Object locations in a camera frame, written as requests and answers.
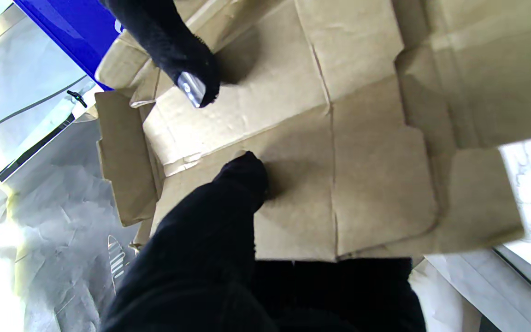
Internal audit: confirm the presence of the black backdrop frame rail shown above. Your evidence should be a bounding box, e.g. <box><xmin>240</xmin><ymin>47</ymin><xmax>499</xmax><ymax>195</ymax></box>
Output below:
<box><xmin>0</xmin><ymin>90</ymin><xmax>89</xmax><ymax>208</ymax></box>

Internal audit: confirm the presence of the brown cardboard box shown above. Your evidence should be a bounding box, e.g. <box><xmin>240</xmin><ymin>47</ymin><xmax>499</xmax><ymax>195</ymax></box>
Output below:
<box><xmin>95</xmin><ymin>0</ymin><xmax>531</xmax><ymax>263</ymax></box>

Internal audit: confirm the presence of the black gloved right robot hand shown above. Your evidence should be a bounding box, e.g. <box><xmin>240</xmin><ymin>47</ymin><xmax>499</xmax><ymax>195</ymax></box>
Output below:
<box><xmin>102</xmin><ymin>0</ymin><xmax>222</xmax><ymax>109</ymax></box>

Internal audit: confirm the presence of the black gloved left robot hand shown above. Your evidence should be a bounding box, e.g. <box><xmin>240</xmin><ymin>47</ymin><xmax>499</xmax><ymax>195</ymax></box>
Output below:
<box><xmin>100</xmin><ymin>151</ymin><xmax>427</xmax><ymax>332</ymax></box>

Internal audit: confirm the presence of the blue plastic recycling bin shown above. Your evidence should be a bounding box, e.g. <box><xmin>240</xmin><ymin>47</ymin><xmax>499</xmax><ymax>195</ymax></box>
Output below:
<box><xmin>14</xmin><ymin>0</ymin><xmax>123</xmax><ymax>90</ymax></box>

